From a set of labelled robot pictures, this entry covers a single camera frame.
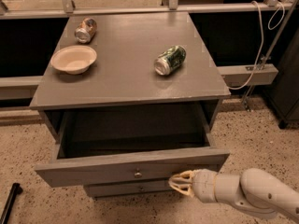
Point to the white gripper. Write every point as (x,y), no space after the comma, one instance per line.
(204,183)

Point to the grey top drawer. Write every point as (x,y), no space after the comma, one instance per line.
(107,144)

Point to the grey drawer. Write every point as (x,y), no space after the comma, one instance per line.
(126,188)
(107,144)

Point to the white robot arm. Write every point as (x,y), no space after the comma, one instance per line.
(255,192)

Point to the grey lower drawer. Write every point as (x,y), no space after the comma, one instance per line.
(126,188)

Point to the metal top drawer knob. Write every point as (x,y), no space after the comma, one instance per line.
(137,174)

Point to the grey wooden nightstand cabinet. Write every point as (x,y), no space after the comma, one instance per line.
(141,113)

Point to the green soda can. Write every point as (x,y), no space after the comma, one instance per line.
(170,60)

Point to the dark cabinet on wheels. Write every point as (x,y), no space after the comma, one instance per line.
(283,93)

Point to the white paper bowl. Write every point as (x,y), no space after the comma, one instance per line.
(73,60)

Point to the black bar on floor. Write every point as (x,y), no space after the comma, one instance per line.
(16,190)

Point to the brown soda can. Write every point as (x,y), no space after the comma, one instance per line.
(85,32)

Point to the grey metal railing frame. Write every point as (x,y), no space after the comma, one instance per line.
(149,8)

